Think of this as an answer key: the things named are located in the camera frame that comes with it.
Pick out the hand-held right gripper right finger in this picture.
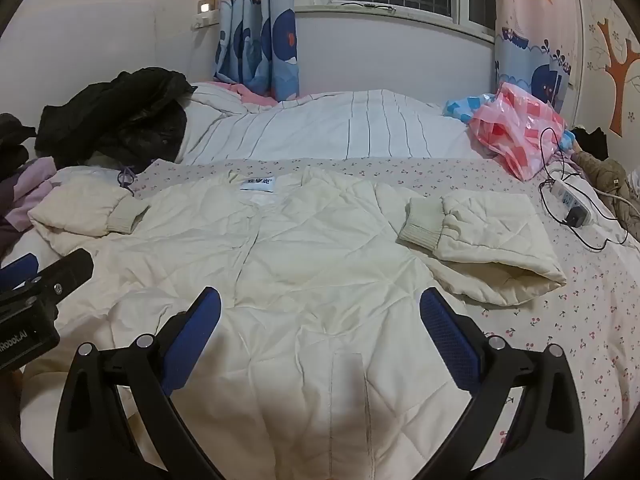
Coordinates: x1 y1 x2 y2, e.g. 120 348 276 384
419 286 587 480

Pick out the whale print curtain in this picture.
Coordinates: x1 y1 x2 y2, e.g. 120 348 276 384
492 0 583 111
214 0 301 102

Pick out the orange tree wall sticker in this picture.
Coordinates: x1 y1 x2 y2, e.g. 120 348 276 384
597 17 640 136

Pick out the pink checked plastic bag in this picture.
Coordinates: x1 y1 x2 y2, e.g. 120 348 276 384
467 82 568 182

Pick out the white power strip with cables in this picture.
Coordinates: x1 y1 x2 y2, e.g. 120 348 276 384
539 127 631 252

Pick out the cherry print bed sheet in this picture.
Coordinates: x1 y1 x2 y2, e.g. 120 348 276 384
117 157 638 480

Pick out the wall socket with light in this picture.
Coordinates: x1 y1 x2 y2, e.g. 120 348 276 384
192 0 221 28

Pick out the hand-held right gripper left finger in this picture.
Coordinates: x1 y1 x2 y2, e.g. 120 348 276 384
52 286 236 480

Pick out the dark cloth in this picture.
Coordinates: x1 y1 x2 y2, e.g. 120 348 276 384
570 127 608 158

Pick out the white striped duvet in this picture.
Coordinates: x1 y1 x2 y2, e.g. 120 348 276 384
85 82 481 168

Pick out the khaki garment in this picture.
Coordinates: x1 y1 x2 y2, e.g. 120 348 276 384
572 150 640 238

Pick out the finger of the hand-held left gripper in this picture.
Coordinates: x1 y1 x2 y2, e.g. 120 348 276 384
0 254 40 291
0 248 95 307

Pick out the cream quilted jacket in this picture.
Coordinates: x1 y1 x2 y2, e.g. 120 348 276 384
20 167 568 480

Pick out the pink blanket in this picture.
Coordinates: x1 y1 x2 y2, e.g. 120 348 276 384
215 81 278 107

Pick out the purple jacket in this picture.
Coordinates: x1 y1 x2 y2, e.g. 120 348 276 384
0 156 58 256

